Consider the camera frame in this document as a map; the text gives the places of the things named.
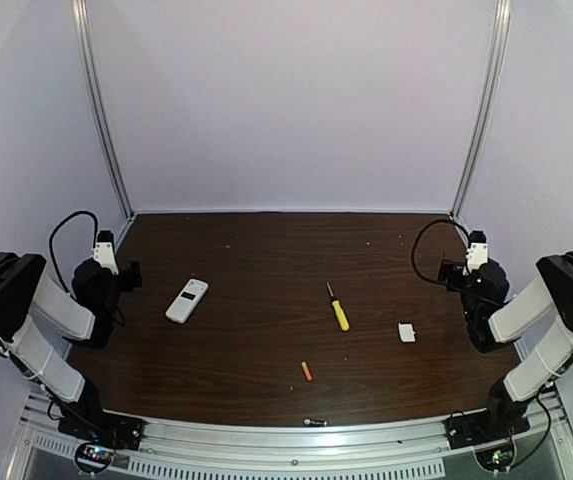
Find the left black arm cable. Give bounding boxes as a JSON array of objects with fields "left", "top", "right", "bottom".
[{"left": 48, "top": 210, "right": 100, "bottom": 296}]

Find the white remote control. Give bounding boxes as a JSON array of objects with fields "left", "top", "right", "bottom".
[{"left": 165, "top": 278, "right": 209, "bottom": 324}]

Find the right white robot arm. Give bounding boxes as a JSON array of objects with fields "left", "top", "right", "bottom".
[{"left": 437, "top": 251, "right": 573, "bottom": 420}]

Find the aluminium frame post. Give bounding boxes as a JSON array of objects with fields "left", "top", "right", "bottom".
[
  {"left": 71, "top": 0, "right": 135, "bottom": 220},
  {"left": 450, "top": 0, "right": 512, "bottom": 220}
]

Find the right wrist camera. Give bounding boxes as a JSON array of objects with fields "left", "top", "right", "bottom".
[{"left": 464, "top": 230, "right": 489, "bottom": 276}]

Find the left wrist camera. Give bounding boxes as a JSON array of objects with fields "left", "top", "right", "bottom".
[{"left": 92, "top": 230, "right": 119, "bottom": 275}]

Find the right aluminium frame post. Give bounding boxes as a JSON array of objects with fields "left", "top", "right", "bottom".
[{"left": 450, "top": 0, "right": 512, "bottom": 220}]

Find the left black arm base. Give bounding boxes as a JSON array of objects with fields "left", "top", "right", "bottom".
[{"left": 58, "top": 404, "right": 146, "bottom": 478}]

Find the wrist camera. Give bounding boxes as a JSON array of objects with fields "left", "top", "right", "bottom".
[
  {"left": 464, "top": 230, "right": 489, "bottom": 276},
  {"left": 92, "top": 230, "right": 119, "bottom": 275}
]

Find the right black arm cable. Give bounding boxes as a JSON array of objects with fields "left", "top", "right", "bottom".
[{"left": 410, "top": 219, "right": 472, "bottom": 289}]

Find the white battery cover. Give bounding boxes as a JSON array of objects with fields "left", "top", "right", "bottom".
[{"left": 398, "top": 323, "right": 416, "bottom": 343}]

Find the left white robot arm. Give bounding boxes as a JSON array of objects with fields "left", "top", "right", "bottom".
[{"left": 0, "top": 252, "right": 142, "bottom": 422}]

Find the front aluminium table rail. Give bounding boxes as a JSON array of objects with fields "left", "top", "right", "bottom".
[{"left": 1, "top": 392, "right": 573, "bottom": 479}]

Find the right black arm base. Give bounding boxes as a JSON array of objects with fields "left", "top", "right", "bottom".
[{"left": 443, "top": 410, "right": 530, "bottom": 474}]

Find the yellow handled screwdriver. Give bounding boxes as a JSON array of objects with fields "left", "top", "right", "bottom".
[{"left": 326, "top": 282, "right": 350, "bottom": 332}]

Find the left aluminium frame post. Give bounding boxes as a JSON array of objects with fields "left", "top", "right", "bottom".
[{"left": 71, "top": 0, "right": 135, "bottom": 220}]

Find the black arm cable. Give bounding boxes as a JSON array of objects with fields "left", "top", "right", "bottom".
[
  {"left": 410, "top": 219, "right": 472, "bottom": 289},
  {"left": 48, "top": 210, "right": 100, "bottom": 296}
]

